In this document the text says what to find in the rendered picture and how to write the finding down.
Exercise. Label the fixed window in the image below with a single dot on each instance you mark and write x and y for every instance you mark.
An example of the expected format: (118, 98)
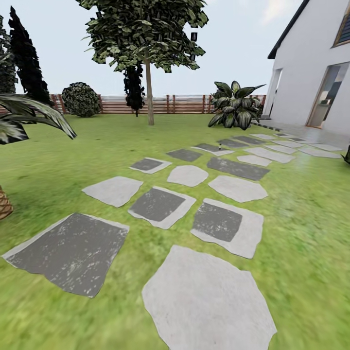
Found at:
(327, 94)

